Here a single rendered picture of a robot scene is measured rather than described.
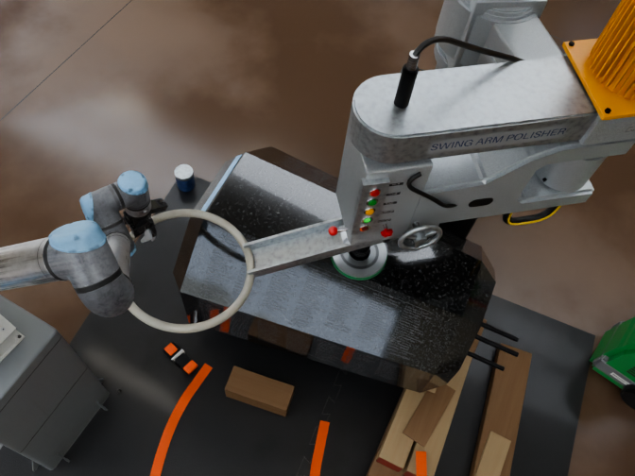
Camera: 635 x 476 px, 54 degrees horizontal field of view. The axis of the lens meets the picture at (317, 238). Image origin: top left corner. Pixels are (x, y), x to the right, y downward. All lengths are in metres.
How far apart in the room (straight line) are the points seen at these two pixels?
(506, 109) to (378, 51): 2.62
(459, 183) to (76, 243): 1.11
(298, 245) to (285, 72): 2.02
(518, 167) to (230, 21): 2.86
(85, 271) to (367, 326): 1.24
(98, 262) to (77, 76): 2.78
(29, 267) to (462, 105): 1.17
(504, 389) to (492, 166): 1.47
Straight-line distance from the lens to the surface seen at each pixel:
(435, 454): 2.90
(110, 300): 1.57
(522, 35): 2.34
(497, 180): 2.00
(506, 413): 3.17
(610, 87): 1.91
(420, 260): 2.45
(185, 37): 4.35
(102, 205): 2.09
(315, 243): 2.26
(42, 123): 4.04
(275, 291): 2.46
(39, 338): 2.39
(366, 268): 2.36
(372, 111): 1.67
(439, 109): 1.71
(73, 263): 1.54
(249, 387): 2.94
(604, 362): 3.37
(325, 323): 2.46
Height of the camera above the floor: 2.97
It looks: 61 degrees down
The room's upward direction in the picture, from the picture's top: 9 degrees clockwise
